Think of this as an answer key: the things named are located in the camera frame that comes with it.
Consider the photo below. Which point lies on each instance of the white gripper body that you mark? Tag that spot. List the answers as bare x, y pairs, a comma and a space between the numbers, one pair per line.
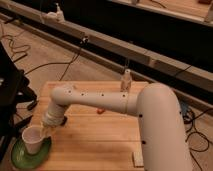
53, 118

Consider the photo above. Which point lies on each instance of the black rectangular block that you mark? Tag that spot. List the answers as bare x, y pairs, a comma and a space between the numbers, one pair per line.
64, 120

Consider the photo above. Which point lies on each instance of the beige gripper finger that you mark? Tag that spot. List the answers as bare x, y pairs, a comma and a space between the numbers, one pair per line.
43, 132
53, 130

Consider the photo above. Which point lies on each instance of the white power adapter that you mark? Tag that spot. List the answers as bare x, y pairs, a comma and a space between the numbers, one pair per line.
58, 15

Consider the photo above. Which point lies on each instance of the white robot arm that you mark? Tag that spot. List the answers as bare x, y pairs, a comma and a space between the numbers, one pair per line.
161, 126

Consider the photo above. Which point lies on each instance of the white spray bottle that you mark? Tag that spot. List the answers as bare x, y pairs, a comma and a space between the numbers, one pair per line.
126, 81

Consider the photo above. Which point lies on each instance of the green ceramic bowl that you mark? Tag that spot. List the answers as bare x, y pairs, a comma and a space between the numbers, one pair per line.
21, 159

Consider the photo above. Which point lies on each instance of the black chair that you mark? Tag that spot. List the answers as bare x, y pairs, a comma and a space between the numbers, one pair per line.
13, 90

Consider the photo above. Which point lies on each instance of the orange sausage toy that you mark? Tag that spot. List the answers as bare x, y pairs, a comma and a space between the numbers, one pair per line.
100, 111

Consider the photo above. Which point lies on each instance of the beige square sponge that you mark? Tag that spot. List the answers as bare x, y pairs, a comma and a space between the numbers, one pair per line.
138, 160

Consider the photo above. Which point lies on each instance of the blue electronic box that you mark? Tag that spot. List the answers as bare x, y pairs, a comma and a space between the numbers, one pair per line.
184, 108

